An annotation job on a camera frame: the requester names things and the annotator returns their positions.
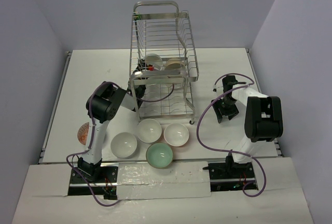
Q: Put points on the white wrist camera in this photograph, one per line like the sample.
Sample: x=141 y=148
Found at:
x=150 y=68
x=217 y=90

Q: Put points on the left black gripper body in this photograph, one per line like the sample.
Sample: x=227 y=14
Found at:
x=141 y=68

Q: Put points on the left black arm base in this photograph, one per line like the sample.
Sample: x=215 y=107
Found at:
x=105 y=185

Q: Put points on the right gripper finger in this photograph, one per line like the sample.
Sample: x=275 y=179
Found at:
x=218 y=109
x=232 y=112

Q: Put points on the white bowl pink rim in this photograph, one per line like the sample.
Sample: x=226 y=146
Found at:
x=176 y=134

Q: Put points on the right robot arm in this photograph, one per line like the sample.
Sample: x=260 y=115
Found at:
x=263 y=121

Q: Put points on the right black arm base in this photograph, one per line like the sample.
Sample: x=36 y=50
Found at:
x=231 y=176

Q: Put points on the red patterned bowl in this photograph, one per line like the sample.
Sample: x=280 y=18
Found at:
x=82 y=133

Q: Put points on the white bowl beige outside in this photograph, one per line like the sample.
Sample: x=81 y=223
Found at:
x=174 y=63

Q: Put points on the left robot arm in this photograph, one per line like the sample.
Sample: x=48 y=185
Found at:
x=102 y=107

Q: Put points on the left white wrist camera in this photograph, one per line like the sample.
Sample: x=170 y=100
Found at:
x=150 y=68

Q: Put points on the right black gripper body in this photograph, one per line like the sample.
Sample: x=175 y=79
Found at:
x=226 y=103

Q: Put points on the steel two-tier dish rack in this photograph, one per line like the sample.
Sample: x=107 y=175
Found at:
x=160 y=27

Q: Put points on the pale green bowl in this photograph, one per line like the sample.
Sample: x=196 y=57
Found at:
x=159 y=155

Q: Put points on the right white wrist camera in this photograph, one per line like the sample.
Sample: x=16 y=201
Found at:
x=217 y=90

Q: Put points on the aluminium table edge rail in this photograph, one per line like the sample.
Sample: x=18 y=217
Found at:
x=54 y=109

